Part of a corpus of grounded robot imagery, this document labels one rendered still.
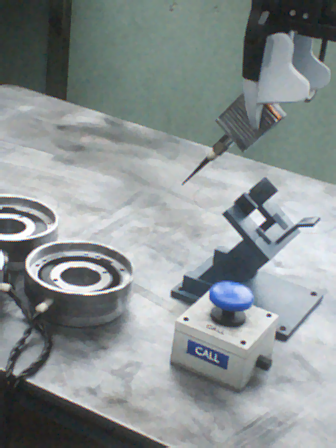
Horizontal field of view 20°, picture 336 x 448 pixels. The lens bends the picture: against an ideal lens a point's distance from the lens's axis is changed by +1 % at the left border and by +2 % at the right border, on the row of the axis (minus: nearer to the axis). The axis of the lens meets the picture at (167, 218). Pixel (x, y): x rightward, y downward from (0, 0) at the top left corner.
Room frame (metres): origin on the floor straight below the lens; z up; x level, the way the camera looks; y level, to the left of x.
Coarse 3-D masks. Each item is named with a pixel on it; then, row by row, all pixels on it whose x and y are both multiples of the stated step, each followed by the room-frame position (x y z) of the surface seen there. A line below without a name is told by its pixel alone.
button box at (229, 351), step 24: (192, 312) 0.72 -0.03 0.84; (216, 312) 0.72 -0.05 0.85; (240, 312) 0.73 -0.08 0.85; (264, 312) 0.74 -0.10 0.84; (192, 336) 0.70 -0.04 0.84; (216, 336) 0.69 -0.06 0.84; (240, 336) 0.69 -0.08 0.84; (264, 336) 0.71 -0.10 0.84; (192, 360) 0.70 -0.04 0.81; (216, 360) 0.69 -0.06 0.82; (240, 360) 0.68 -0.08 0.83; (264, 360) 0.70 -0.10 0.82; (240, 384) 0.68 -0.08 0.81
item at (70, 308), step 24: (72, 240) 0.84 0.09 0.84; (72, 264) 0.81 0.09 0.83; (120, 264) 0.82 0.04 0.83; (24, 288) 0.77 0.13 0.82; (48, 288) 0.74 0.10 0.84; (72, 288) 0.76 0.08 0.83; (96, 288) 0.77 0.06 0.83; (120, 288) 0.76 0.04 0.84; (48, 312) 0.75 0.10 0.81; (72, 312) 0.74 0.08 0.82; (96, 312) 0.74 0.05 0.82; (120, 312) 0.77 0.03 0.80
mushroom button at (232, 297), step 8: (216, 288) 0.72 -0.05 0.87; (224, 288) 0.72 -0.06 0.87; (232, 288) 0.72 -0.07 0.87; (240, 288) 0.73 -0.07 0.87; (248, 288) 0.73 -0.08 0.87; (216, 296) 0.71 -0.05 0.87; (224, 296) 0.71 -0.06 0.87; (232, 296) 0.71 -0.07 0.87; (240, 296) 0.71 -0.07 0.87; (248, 296) 0.72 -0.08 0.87; (216, 304) 0.71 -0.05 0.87; (224, 304) 0.70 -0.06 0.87; (232, 304) 0.70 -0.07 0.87; (240, 304) 0.71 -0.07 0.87; (248, 304) 0.71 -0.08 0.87; (224, 312) 0.72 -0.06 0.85; (232, 312) 0.72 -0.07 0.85
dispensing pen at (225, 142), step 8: (264, 104) 0.84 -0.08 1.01; (272, 104) 0.85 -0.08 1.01; (280, 112) 0.85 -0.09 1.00; (280, 120) 0.84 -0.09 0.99; (272, 128) 0.85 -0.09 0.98; (224, 136) 0.86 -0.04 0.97; (216, 144) 0.86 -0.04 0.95; (224, 144) 0.86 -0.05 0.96; (208, 152) 0.87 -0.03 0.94; (216, 152) 0.86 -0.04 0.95; (208, 160) 0.87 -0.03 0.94; (200, 168) 0.87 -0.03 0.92; (192, 176) 0.88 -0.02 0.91
